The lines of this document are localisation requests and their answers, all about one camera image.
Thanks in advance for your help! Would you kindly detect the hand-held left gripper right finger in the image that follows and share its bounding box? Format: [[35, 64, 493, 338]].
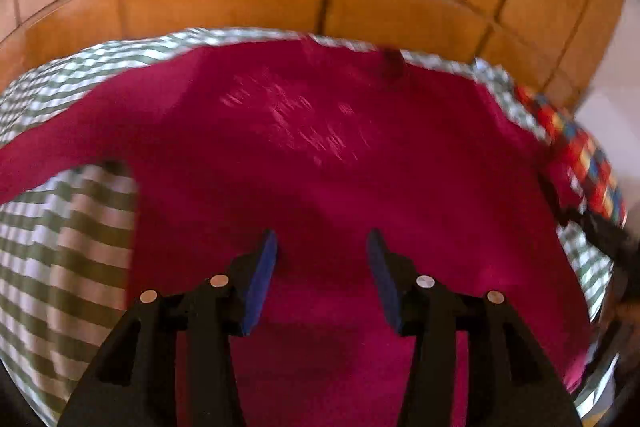
[[366, 229, 583, 427]]

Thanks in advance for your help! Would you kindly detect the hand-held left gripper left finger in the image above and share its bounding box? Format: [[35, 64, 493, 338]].
[[57, 229, 278, 427]]

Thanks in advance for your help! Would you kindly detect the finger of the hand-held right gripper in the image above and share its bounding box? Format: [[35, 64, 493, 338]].
[[537, 172, 576, 228]]

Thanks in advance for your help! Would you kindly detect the crimson shirt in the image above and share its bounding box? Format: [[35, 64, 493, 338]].
[[0, 42, 596, 427]]

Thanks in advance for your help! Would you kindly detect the multicoloured checked cloth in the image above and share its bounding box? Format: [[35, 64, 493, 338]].
[[515, 84, 628, 228]]

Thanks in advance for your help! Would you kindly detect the green white checked bedsheet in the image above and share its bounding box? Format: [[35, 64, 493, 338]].
[[0, 27, 626, 427]]

